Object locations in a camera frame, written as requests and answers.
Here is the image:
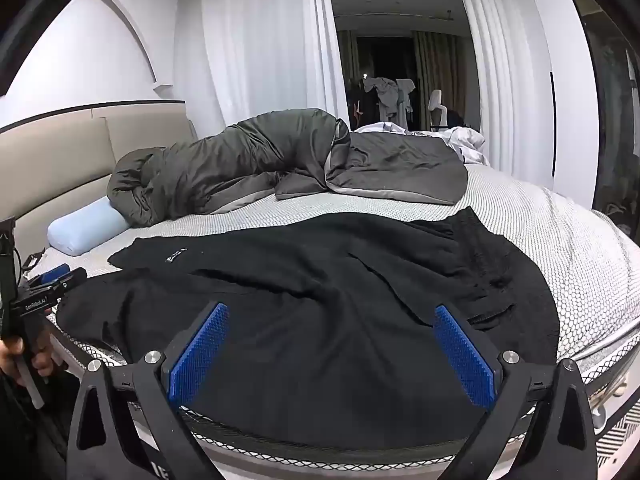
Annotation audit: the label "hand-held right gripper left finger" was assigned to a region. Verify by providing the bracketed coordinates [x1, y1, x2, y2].
[66, 301, 231, 480]

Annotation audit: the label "black pants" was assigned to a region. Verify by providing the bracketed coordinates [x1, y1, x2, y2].
[54, 206, 561, 448]

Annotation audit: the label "white chair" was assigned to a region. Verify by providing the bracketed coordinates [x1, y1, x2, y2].
[427, 89, 446, 131]

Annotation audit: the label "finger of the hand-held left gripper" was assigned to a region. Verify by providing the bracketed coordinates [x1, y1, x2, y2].
[37, 268, 88, 293]
[31, 263, 71, 286]

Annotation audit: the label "dark glass cabinet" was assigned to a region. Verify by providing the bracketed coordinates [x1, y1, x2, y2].
[580, 10, 640, 261]

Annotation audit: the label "grey duvet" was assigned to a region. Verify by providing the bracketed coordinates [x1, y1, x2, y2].
[106, 108, 469, 227]

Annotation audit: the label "light blue pillow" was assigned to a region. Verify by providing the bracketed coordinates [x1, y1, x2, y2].
[47, 195, 132, 257]

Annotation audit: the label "person's left hand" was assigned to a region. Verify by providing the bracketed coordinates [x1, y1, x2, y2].
[0, 310, 63, 388]

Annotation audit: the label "white wardrobe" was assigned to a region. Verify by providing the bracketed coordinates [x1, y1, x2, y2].
[515, 0, 601, 211]

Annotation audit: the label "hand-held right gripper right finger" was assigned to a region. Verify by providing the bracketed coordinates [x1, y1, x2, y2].
[432, 304, 598, 480]

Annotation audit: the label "white crumpled sheet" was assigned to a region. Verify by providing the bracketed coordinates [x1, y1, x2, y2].
[360, 122, 491, 166]

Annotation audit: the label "white honeycomb mattress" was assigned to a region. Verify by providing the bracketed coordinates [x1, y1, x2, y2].
[30, 162, 640, 480]

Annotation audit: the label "beige headboard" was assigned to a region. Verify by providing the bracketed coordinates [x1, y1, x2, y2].
[0, 100, 198, 281]

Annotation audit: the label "grey clothes on rack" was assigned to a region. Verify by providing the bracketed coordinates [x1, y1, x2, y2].
[362, 76, 418, 123]

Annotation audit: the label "person's dark clothing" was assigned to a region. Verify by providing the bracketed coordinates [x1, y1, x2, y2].
[0, 375, 76, 480]

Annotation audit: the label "olive curtain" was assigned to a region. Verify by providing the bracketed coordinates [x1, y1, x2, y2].
[412, 30, 468, 131]

